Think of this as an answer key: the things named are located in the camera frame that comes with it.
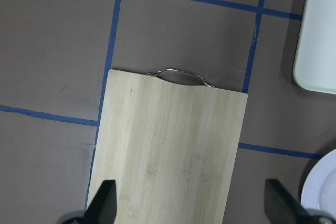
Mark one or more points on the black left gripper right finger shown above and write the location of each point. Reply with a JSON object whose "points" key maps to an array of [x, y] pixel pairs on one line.
{"points": [[281, 207]]}

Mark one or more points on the bamboo cutting board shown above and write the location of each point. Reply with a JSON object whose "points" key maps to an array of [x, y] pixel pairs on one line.
{"points": [[169, 147]]}

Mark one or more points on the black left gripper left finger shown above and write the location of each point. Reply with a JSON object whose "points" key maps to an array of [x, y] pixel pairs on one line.
{"points": [[103, 208]]}

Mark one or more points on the cream bear tray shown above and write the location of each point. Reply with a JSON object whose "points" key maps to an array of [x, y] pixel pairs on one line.
{"points": [[314, 65]]}

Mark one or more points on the white round plate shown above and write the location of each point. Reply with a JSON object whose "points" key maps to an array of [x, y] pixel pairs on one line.
{"points": [[318, 192]]}

